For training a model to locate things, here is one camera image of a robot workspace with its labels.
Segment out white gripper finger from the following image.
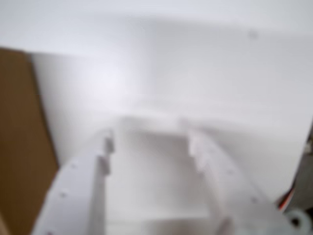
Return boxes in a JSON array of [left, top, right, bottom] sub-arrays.
[[180, 119, 292, 235], [31, 127, 116, 235]]

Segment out brown cardboard box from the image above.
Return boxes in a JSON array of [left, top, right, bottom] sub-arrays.
[[0, 47, 61, 235]]

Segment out red black servo cable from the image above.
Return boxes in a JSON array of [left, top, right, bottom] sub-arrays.
[[275, 187, 297, 212]]

